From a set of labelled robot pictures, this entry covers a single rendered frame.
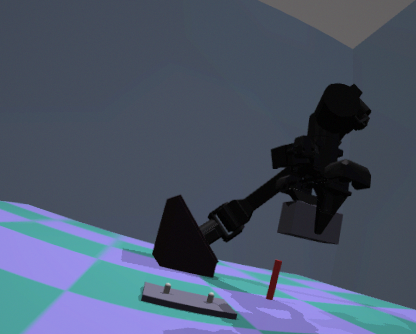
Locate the red peg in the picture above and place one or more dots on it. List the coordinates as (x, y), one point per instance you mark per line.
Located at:
(273, 281)

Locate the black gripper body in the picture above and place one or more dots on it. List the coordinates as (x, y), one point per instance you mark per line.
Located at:
(331, 171)

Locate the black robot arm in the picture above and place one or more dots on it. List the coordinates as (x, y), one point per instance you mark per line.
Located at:
(339, 111)

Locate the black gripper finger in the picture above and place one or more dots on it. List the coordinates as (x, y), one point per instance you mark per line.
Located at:
(299, 195)
(329, 199)

